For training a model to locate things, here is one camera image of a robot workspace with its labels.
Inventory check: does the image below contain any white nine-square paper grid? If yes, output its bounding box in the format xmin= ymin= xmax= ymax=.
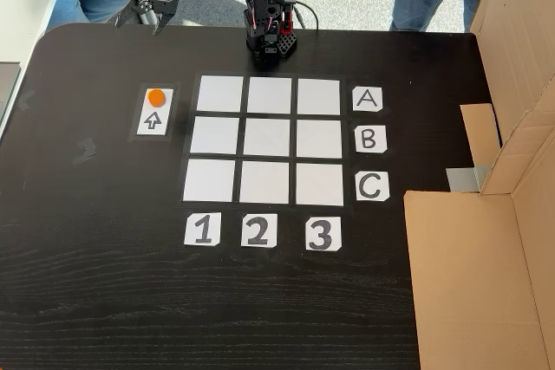
xmin=181 ymin=75 xmax=346 ymax=207

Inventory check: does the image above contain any white arrow paper sheet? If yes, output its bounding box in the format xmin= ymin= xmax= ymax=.
xmin=136 ymin=88 xmax=174 ymax=137

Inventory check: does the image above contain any white side table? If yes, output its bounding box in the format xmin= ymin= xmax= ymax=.
xmin=0 ymin=0 xmax=73 ymax=141

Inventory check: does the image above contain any grey laptop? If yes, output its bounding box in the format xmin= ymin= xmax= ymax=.
xmin=0 ymin=61 xmax=22 ymax=128

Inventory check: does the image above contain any paper sheet number 1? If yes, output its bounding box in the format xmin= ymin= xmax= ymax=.
xmin=183 ymin=212 xmax=221 ymax=248

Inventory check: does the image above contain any paper sheet letter A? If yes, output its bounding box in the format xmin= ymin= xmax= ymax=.
xmin=351 ymin=87 xmax=384 ymax=112

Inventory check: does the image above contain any paper sheet number 2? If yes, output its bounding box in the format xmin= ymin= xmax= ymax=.
xmin=240 ymin=213 xmax=278 ymax=249

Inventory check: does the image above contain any paper sheet letter B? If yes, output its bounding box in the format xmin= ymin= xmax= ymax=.
xmin=354 ymin=125 xmax=388 ymax=154

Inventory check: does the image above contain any paper sheet number 3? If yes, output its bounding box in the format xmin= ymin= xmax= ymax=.
xmin=304 ymin=216 xmax=343 ymax=252

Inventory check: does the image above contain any paper sheet letter C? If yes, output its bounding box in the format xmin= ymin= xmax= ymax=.
xmin=355 ymin=172 xmax=390 ymax=202

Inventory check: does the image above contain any brown cardboard screen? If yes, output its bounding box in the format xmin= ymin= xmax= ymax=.
xmin=402 ymin=0 xmax=555 ymax=370

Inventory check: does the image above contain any robot cable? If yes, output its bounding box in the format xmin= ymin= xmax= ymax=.
xmin=293 ymin=0 xmax=320 ymax=31

